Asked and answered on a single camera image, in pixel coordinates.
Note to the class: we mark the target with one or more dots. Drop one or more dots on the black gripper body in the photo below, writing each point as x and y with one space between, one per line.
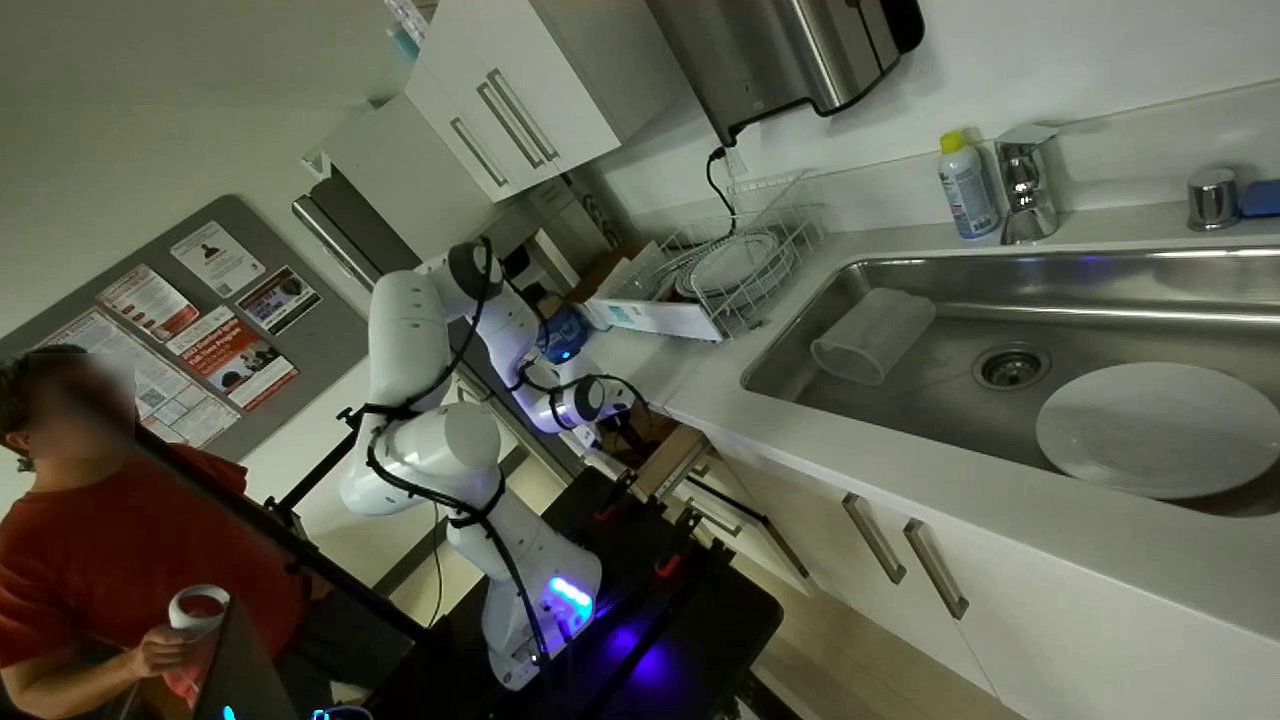
621 435

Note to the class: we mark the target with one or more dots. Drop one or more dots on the wooden kitchen drawer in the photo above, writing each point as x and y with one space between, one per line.
678 460

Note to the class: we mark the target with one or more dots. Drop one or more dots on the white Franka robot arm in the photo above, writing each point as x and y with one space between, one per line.
401 332

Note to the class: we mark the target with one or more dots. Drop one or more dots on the grey round plate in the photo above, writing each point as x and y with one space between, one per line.
733 267

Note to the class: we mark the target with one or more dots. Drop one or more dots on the white round plate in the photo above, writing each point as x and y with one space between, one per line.
1153 427

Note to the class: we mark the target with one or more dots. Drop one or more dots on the blue box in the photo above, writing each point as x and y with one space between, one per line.
567 337

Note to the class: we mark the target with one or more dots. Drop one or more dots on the brown cardboard box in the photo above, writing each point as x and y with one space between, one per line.
606 275

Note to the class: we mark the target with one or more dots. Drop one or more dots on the grey rolled cloth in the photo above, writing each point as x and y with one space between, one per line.
873 332

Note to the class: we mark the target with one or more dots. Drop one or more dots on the black stand bar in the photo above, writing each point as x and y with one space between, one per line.
334 574

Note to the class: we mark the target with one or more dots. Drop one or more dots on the white upper cabinet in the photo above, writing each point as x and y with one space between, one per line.
573 100

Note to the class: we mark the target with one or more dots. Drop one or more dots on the stainless steel sink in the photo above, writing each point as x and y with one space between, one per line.
961 401

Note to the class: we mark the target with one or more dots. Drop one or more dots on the stainless steel kettle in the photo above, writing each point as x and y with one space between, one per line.
775 52

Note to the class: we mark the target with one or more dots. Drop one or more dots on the yellow capped soap bottle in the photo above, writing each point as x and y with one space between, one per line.
970 193

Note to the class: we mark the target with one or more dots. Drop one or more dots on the dark laptop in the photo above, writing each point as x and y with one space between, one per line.
254 672

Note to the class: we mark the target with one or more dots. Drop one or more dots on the white cup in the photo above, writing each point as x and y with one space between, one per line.
196 610

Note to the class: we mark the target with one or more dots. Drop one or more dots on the chrome faucet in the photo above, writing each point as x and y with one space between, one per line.
1027 182

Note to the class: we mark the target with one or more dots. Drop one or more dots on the white base cabinets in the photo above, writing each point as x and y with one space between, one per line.
1067 664

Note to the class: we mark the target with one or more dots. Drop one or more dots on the person in red shirt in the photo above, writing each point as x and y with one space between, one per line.
92 562

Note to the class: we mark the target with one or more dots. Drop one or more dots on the small metal cylinder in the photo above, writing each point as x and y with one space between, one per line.
1211 202

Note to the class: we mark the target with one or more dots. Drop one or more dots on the blue sponge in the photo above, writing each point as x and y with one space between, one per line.
1262 197

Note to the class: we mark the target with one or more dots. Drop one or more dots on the wall poster board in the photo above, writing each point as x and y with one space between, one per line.
200 332

